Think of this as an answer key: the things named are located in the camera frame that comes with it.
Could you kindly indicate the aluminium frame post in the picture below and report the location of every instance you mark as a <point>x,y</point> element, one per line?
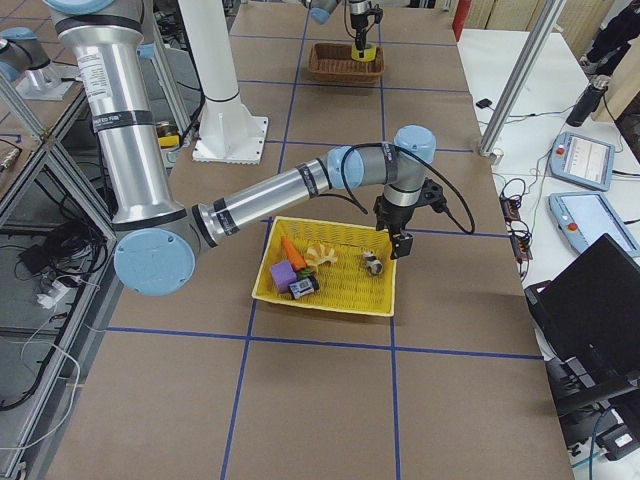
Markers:
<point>524,64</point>

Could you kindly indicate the small labelled can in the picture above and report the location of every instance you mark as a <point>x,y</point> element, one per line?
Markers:
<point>303,287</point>

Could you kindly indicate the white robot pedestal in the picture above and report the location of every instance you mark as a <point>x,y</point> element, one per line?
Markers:
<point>228,132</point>

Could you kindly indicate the black water bottle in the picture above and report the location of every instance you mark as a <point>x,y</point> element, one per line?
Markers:
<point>589,100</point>

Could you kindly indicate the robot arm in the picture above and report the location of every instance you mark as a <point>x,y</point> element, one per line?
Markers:
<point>159,239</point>
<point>321,10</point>

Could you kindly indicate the toy croissant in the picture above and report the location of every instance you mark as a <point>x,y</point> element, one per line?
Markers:
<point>319,254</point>

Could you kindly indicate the yellow woven basket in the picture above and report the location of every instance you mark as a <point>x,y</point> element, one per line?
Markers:
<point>346,286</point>

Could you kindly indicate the white pot with yellow contents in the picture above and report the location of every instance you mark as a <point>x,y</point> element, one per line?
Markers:
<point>169,141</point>

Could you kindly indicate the teach pendant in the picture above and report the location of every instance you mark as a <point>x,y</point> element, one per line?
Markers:
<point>583,217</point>
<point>582,161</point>

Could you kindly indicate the brown wicker basket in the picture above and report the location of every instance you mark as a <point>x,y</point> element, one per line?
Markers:
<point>332,63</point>

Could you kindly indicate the purple foam block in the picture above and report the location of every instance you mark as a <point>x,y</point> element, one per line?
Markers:
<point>283,275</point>

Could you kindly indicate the small black device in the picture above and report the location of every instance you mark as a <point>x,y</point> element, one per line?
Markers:
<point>484,103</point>

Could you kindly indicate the yellow tape roll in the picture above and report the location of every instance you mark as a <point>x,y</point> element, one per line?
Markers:
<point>364,55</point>

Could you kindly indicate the orange toy carrot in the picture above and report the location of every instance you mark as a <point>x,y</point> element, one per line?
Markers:
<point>296,260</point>

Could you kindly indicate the toy panda figure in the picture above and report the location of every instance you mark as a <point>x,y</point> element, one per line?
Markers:
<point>372,264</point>

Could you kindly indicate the near teach pendant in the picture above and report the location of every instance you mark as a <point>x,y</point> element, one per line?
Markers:
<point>583,217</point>

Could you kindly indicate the orange usb hub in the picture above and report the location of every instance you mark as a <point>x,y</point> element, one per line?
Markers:
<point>518,231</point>

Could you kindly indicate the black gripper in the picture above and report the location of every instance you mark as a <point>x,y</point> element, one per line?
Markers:
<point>358,22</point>
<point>397,216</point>

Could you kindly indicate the far teach pendant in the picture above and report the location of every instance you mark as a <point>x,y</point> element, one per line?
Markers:
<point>582,161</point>

